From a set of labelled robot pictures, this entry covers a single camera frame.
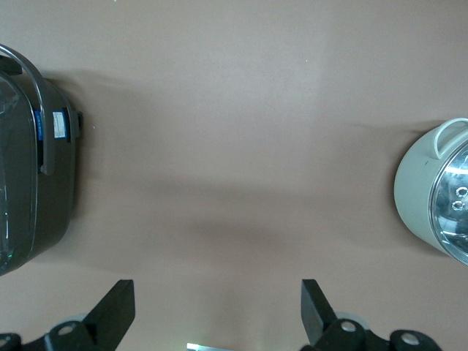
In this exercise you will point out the dark rice cooker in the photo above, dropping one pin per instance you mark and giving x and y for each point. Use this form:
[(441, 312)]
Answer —
[(22, 164)]

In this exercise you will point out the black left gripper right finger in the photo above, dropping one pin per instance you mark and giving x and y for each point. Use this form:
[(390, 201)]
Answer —
[(321, 318)]

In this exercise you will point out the glass lid with round knob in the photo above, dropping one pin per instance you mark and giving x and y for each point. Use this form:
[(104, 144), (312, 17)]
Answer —
[(453, 204)]

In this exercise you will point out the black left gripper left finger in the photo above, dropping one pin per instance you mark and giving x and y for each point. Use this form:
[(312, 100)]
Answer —
[(106, 314)]

